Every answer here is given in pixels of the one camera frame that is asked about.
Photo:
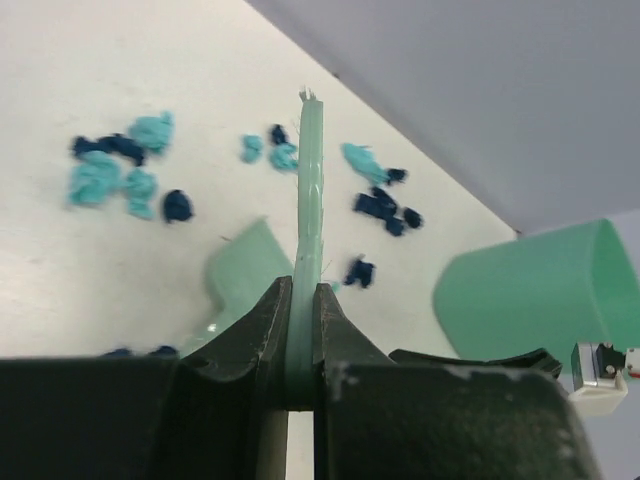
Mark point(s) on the light blue scrap top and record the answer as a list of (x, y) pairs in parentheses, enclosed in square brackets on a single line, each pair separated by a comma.
[(362, 161)]

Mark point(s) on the dark blue scraps near left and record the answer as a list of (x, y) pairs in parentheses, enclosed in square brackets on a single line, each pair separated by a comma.
[(124, 352)]

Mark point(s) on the dark blue scrap cluster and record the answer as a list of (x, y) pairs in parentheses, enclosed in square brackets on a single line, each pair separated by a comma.
[(380, 205)]

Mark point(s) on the left mixed scrap pile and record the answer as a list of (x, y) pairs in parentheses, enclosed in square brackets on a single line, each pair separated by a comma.
[(116, 164)]

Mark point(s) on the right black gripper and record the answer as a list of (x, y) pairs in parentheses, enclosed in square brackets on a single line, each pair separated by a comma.
[(475, 360)]

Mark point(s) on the green dustpan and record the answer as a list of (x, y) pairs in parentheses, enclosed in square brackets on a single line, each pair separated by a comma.
[(235, 277)]

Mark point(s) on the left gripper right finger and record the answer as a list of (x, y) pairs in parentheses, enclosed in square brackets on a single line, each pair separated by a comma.
[(406, 415)]

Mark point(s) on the dark blue scrap top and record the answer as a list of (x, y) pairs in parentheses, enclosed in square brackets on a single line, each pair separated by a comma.
[(396, 176)]

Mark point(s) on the green plastic waste bin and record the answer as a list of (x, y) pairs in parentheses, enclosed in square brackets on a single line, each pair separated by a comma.
[(552, 291)]

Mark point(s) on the green hand brush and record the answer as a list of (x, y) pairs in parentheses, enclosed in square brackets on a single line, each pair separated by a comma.
[(297, 391)]

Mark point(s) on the light blue scrap centre-left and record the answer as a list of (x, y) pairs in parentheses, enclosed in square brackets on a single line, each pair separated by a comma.
[(281, 155)]

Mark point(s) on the dark blue scrap right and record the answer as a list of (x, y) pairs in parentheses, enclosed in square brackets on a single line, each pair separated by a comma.
[(412, 218)]

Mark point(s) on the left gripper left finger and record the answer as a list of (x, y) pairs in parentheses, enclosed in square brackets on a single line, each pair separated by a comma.
[(225, 416)]

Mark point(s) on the dark blue scrap centre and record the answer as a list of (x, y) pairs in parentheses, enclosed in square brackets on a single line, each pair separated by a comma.
[(360, 272)]

